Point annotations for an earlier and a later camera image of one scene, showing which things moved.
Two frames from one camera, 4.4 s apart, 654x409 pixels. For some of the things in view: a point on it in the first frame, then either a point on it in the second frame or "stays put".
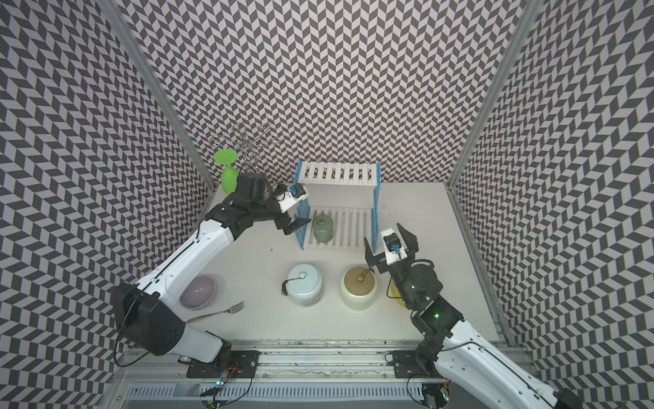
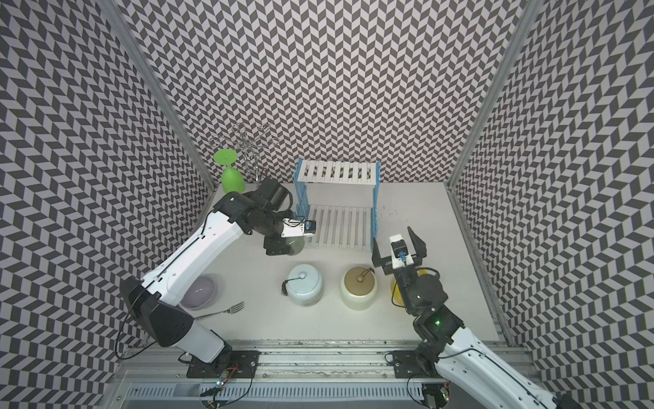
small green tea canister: [323, 228] to [296, 244]
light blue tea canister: [304, 285] stays put
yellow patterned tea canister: [397, 294] stays put
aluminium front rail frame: [289, 375] stays put
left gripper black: [283, 223] to [277, 246]
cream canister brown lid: [358, 287] stays put
